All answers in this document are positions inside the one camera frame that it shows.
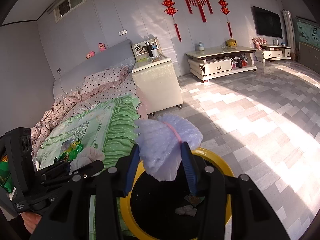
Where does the grey sideboard cabinet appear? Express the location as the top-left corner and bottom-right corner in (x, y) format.
(299, 42), (320, 74)

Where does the small wall window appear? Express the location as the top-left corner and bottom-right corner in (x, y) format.
(46, 0), (86, 22)

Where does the white tissue wad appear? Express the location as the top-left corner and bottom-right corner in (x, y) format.
(175, 205), (197, 217)

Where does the pink plush toy left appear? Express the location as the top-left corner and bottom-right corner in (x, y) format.
(86, 51), (95, 59)

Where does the framed calligraphy painting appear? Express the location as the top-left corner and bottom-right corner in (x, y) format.
(296, 17), (320, 48)

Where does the white floor air conditioner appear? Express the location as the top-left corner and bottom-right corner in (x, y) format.
(282, 10), (296, 60)

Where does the polka dot pillow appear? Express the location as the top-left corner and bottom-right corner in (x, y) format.
(80, 66), (129, 101)

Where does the person's left hand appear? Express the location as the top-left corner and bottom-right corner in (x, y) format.
(21, 212), (42, 234)

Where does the white bedside cabinet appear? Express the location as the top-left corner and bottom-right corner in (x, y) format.
(132, 55), (183, 115)

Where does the small white side cabinet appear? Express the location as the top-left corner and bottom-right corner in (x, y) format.
(255, 44), (291, 63)

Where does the polka dot bed sheet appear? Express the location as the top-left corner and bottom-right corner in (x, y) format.
(66, 74), (148, 119)

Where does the red knot string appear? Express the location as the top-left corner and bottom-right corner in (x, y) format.
(212, 0), (234, 39)
(156, 0), (183, 42)

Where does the white tv stand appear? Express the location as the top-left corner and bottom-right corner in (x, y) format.
(185, 46), (257, 82)

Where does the yellow rimmed black trash bin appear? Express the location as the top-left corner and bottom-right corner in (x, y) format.
(120, 148), (234, 239)

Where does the black wall television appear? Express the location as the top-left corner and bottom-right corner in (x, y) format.
(251, 7), (283, 38)

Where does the pink plush toy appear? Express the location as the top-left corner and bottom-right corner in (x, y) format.
(86, 51), (95, 59)
(98, 43), (107, 51)

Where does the yellow toy on stand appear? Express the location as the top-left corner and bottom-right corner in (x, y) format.
(225, 38), (237, 47)

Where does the red knot string left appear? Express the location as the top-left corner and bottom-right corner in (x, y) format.
(156, 0), (183, 42)

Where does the plastic bottle on stand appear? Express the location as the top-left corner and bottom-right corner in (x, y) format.
(197, 42), (204, 51)

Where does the pink cloth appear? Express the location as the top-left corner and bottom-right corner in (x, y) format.
(69, 147), (105, 174)

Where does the bedside organizer shelf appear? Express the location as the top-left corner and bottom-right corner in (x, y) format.
(131, 37), (162, 61)

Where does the purple foam net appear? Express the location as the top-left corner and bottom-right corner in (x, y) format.
(135, 114), (203, 181)

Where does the grey bed headboard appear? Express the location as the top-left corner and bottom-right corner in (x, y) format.
(53, 40), (136, 102)

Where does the red knot string right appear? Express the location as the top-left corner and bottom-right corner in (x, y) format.
(212, 0), (234, 39)

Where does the pink plush toy right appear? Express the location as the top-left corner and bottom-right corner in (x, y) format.
(98, 43), (107, 51)

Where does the pink polka dot duvet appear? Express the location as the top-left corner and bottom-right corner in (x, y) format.
(31, 91), (81, 157)

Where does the black thermos bottle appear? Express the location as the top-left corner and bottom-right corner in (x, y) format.
(145, 42), (153, 58)

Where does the green biscuit wrapper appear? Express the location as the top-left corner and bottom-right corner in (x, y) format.
(54, 139), (84, 163)

